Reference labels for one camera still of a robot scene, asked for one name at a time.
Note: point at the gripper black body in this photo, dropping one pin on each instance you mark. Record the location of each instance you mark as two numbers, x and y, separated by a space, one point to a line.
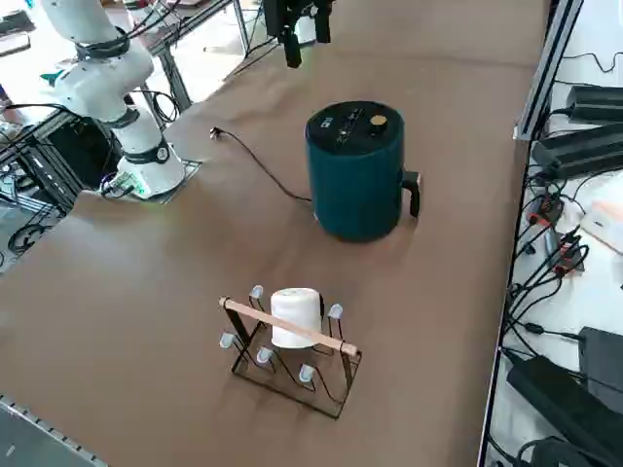
273 17

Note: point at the gold air fryer knob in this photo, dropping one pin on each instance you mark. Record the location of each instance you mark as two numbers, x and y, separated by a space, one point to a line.
377 120

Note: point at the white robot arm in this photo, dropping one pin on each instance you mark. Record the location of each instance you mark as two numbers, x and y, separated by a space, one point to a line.
97 92
306 31

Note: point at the dark green air fryer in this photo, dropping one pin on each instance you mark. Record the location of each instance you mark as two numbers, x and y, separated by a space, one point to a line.
355 190

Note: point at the green circuit board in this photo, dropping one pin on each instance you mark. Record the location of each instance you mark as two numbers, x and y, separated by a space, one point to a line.
124 185

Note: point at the black computer case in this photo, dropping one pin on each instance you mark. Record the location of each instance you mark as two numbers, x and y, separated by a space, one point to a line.
83 151

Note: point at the white cup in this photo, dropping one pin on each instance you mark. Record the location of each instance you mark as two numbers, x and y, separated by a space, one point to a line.
297 309

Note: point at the long black power adapter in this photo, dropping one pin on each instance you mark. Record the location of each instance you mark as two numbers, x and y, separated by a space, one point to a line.
579 151

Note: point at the red black connector block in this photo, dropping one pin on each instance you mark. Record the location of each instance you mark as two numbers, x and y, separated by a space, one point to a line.
547 206
569 258

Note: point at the white pink box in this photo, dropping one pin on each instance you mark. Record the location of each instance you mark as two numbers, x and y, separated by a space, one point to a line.
606 224

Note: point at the large black power brick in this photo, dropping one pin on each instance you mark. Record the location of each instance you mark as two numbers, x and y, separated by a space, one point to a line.
550 389

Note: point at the black box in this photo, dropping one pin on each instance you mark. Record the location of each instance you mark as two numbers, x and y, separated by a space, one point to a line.
606 360

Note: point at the grey aluminium frame post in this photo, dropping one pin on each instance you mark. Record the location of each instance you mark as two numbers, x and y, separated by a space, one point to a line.
240 29

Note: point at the dark aluminium frame strut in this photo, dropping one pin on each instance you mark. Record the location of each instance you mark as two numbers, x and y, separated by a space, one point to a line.
174 82

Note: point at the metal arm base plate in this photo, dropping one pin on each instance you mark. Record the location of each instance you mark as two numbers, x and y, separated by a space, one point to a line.
191 168

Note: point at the aluminium camera post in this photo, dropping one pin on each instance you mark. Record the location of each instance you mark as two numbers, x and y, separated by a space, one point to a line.
549 63

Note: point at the grey aluminium frame rail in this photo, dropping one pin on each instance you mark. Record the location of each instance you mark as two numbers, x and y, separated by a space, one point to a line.
19 438

